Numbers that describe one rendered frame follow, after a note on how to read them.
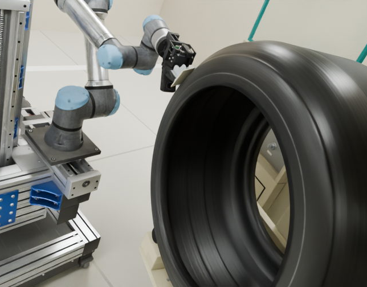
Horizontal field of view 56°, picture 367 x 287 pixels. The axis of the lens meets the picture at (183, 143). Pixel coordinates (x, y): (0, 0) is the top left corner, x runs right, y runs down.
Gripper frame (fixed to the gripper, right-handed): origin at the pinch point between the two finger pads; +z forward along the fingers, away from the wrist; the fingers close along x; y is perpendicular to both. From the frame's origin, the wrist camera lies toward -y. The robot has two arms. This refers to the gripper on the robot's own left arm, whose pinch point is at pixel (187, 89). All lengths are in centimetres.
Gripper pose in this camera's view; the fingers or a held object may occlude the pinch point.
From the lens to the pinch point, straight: 98.5
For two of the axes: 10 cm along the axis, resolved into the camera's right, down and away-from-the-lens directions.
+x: 8.5, 0.2, 5.2
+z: 3.6, 6.9, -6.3
